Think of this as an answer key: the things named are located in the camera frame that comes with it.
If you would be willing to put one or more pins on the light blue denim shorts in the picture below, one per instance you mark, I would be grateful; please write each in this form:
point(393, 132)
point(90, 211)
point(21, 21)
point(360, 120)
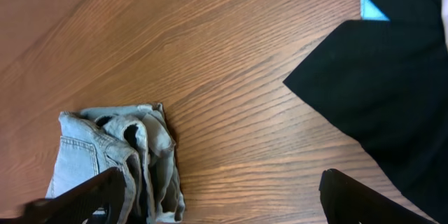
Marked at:
point(134, 139)

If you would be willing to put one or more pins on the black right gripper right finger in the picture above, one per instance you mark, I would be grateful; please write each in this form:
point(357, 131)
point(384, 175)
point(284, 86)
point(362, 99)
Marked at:
point(347, 201)

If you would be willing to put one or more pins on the light blue shirt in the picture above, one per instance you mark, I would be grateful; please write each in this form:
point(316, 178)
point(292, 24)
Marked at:
point(368, 11)

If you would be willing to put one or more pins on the black garment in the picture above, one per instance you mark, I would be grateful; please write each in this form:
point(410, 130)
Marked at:
point(384, 84)

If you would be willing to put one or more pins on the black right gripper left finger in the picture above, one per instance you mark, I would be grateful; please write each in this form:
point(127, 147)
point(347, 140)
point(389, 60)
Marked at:
point(98, 200)

